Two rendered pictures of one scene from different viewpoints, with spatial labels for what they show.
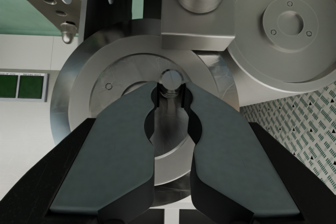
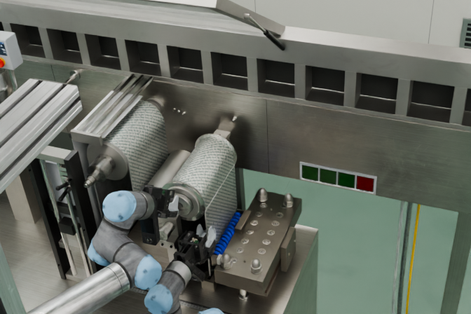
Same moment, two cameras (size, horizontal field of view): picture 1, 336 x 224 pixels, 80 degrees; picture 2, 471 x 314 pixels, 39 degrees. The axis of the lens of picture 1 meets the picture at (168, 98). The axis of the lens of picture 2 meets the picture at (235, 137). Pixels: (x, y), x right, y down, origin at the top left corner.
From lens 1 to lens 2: 190 cm
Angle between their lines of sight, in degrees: 35
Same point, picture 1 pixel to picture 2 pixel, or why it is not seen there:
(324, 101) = (137, 185)
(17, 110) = (319, 160)
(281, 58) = not seen: hidden behind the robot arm
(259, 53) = not seen: hidden behind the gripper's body
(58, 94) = (202, 208)
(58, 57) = not seen: outside the picture
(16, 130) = (318, 147)
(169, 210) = (210, 83)
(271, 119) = (151, 162)
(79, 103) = (196, 206)
